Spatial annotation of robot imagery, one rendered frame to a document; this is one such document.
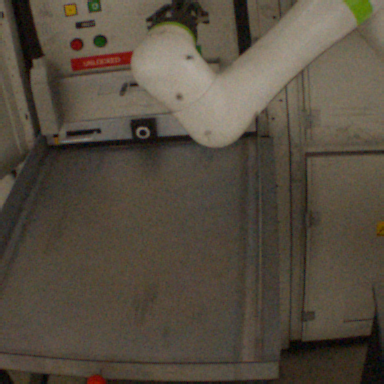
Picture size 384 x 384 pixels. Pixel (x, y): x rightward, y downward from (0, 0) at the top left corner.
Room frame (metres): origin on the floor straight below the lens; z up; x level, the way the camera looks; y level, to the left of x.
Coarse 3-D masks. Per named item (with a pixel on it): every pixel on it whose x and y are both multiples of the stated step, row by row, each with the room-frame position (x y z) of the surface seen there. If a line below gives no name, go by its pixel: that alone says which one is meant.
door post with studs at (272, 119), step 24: (264, 0) 1.23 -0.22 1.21; (264, 24) 1.23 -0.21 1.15; (264, 120) 1.24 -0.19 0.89; (288, 168) 1.23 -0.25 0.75; (288, 192) 1.23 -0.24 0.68; (288, 216) 1.23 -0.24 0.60; (288, 240) 1.23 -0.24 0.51; (288, 264) 1.23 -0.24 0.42; (288, 288) 1.23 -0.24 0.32; (288, 312) 1.23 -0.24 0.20; (288, 336) 1.23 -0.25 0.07
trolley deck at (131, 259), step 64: (64, 192) 1.13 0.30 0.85; (128, 192) 1.09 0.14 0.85; (192, 192) 1.05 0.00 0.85; (64, 256) 0.90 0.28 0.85; (128, 256) 0.88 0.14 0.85; (192, 256) 0.85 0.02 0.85; (0, 320) 0.73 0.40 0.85; (64, 320) 0.72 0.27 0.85; (128, 320) 0.70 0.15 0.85; (192, 320) 0.68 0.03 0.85
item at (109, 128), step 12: (84, 120) 1.32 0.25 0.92; (96, 120) 1.31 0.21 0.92; (108, 120) 1.30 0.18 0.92; (120, 120) 1.29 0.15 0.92; (156, 120) 1.28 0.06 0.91; (168, 120) 1.27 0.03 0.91; (72, 132) 1.32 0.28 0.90; (84, 132) 1.31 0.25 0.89; (108, 132) 1.30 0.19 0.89; (120, 132) 1.29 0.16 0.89; (168, 132) 1.27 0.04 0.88; (180, 132) 1.27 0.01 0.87; (48, 144) 1.33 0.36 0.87; (60, 144) 1.32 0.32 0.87
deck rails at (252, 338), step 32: (32, 160) 1.22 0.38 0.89; (256, 160) 1.14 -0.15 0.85; (32, 192) 1.14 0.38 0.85; (256, 192) 1.02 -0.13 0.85; (0, 224) 0.97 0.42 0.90; (256, 224) 0.91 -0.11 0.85; (0, 256) 0.92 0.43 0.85; (256, 256) 0.82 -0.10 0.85; (0, 288) 0.82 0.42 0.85; (256, 288) 0.74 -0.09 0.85; (256, 320) 0.66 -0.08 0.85; (256, 352) 0.59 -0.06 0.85
